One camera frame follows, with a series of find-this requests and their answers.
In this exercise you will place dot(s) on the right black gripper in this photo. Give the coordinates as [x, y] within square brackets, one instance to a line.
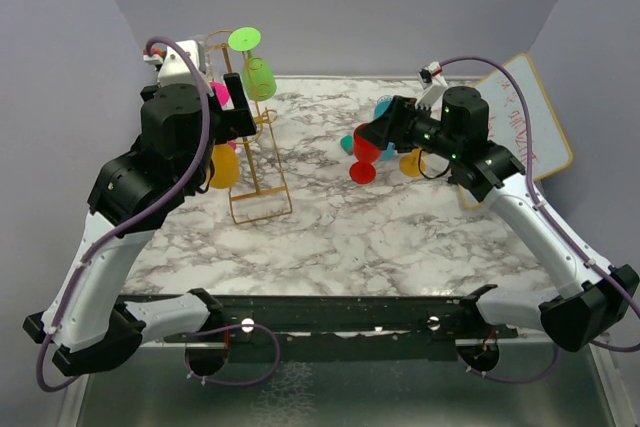
[394, 127]

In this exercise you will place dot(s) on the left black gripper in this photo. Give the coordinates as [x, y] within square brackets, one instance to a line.
[234, 123]

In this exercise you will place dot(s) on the orange wine glass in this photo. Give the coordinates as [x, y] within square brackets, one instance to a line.
[411, 164]
[225, 171]

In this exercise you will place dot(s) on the red wine glass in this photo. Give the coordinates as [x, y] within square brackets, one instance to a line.
[366, 154]

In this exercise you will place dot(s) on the gold wire glass rack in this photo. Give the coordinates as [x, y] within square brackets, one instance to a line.
[261, 193]

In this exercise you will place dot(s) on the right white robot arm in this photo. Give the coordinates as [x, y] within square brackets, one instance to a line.
[589, 295]

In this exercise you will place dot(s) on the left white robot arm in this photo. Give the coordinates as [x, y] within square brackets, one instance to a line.
[92, 329]

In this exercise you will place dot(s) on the pink wine glass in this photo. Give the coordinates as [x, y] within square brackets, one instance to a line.
[220, 93]

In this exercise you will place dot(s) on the green wine glass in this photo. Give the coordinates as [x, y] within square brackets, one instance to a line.
[257, 76]

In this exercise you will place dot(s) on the clear wine glass lower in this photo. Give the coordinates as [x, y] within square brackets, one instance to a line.
[208, 70]

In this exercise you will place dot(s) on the green grey eraser block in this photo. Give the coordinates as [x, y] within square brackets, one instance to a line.
[347, 143]

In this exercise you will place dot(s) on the yellow framed whiteboard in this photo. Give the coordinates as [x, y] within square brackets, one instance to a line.
[524, 121]

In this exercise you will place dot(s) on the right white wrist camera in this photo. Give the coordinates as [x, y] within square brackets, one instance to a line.
[434, 85]

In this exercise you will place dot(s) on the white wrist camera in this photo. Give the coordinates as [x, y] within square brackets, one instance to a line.
[171, 69]
[434, 85]

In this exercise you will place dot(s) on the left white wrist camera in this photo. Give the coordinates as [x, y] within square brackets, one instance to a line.
[171, 69]

